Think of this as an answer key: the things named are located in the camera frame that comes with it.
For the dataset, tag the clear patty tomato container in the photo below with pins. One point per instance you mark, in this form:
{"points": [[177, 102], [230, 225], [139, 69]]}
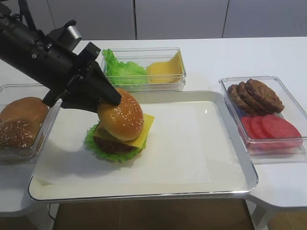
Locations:
{"points": [[272, 149]]}

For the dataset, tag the stack of yellow cheese slices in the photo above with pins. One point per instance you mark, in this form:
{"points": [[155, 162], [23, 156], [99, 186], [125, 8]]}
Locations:
{"points": [[167, 71]]}

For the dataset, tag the silver metal serving tray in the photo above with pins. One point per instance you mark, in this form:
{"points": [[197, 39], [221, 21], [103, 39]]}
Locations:
{"points": [[230, 172]]}

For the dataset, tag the yellow cheese slice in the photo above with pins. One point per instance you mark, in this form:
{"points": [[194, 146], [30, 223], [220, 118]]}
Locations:
{"points": [[137, 142]]}

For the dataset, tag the red tomato slice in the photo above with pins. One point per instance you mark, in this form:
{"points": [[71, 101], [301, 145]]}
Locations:
{"points": [[246, 122], [257, 127], [276, 127]]}

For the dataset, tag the front red tomato slice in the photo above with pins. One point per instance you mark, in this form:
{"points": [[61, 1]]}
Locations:
{"points": [[276, 127]]}

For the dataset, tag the rear brown meat patty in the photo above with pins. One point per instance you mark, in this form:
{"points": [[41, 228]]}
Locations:
{"points": [[236, 99]]}

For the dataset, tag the top brown meat patty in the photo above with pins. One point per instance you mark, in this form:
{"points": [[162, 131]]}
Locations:
{"points": [[264, 95]]}

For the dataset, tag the rear red tomato slice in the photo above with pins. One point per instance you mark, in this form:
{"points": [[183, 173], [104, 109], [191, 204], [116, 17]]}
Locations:
{"points": [[246, 122]]}

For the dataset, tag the clear bun container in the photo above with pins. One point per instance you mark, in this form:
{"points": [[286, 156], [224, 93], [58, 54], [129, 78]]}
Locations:
{"points": [[12, 92]]}

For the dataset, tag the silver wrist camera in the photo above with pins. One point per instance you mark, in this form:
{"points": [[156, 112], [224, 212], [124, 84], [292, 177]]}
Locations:
{"points": [[68, 35]]}

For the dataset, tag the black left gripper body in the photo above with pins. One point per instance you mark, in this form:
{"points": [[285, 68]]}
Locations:
{"points": [[55, 67]]}

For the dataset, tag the middle brown meat patty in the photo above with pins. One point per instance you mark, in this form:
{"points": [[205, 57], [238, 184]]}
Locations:
{"points": [[244, 94]]}

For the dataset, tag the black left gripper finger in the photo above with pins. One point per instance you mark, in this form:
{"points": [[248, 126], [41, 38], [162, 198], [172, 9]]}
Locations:
{"points": [[82, 95], [110, 95]]}

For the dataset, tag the brown meat patty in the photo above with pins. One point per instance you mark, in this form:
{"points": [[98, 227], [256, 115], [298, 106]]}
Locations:
{"points": [[264, 95], [244, 94], [236, 99]]}

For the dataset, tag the sesame top burger bun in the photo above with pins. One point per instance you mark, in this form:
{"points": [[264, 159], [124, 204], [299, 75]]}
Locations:
{"points": [[124, 121]]}

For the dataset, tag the clear lettuce cheese container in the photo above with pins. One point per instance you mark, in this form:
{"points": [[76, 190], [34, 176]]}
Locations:
{"points": [[145, 57]]}

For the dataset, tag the middle red tomato slice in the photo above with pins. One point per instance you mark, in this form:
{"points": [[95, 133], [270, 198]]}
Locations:
{"points": [[257, 127]]}

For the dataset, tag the green lettuce under burger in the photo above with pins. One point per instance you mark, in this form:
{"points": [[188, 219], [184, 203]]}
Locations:
{"points": [[94, 148]]}

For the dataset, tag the plain brown bun half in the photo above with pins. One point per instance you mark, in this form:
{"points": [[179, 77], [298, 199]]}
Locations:
{"points": [[31, 108]]}

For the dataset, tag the green lettuce in container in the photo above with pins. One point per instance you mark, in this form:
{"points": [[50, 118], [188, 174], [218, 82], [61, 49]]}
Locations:
{"points": [[119, 72]]}

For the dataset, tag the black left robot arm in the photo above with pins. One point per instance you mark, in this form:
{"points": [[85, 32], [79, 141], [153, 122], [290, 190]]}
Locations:
{"points": [[17, 33]]}

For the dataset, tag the brown patty on burger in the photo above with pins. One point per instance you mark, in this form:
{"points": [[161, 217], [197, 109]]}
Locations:
{"points": [[111, 147]]}

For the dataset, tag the sesame bun in container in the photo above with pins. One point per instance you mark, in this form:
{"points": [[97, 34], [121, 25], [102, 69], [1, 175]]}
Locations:
{"points": [[18, 132]]}

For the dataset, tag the white paper tray liner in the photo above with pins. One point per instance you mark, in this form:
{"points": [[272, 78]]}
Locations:
{"points": [[177, 151]]}

